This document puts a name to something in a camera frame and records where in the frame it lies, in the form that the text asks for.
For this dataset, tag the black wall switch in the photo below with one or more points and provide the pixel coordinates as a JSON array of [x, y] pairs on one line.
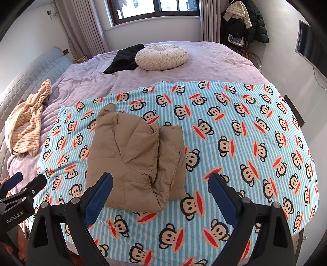
[[65, 50]]

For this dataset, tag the wall mounted television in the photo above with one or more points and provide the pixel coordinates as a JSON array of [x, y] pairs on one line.
[[306, 43]]

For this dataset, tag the round cream cushion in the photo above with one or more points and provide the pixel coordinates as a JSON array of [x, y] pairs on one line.
[[161, 57]]

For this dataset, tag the yellow striped garment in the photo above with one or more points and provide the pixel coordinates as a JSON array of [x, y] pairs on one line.
[[25, 122]]

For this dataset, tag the bedside clutter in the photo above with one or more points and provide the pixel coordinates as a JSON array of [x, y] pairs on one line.
[[80, 59]]

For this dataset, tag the blue striped monkey print blanket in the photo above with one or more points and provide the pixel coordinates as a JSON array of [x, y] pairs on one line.
[[230, 153]]

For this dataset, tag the black cloth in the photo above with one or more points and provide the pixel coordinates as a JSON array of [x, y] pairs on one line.
[[122, 60]]

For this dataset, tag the cream hanging jacket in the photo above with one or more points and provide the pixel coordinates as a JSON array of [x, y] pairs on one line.
[[237, 11]]

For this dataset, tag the tan puffer jacket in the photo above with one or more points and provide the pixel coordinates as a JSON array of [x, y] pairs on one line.
[[132, 158]]

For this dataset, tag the grey quilted headboard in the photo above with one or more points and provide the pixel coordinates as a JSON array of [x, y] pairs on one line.
[[28, 74]]

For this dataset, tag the black flat panel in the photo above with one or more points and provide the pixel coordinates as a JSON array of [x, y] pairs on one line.
[[293, 111]]

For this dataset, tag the small patterned bag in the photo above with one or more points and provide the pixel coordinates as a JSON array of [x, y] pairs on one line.
[[236, 39]]

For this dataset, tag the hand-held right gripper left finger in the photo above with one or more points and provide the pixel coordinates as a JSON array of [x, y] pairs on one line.
[[98, 197]]

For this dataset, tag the purple bedspread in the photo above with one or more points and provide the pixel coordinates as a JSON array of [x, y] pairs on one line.
[[204, 66]]

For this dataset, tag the black hanging coat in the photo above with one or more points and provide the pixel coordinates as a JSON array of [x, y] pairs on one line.
[[258, 25]]

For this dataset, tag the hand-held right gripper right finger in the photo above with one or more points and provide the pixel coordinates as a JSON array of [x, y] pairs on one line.
[[222, 197]]

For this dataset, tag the grey curtain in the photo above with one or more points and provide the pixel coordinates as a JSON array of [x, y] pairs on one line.
[[81, 25], [210, 20]]

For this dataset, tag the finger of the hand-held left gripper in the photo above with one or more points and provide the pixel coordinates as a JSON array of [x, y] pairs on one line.
[[32, 188], [11, 183]]

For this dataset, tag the dark framed window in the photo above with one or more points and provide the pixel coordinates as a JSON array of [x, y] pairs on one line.
[[155, 10]]

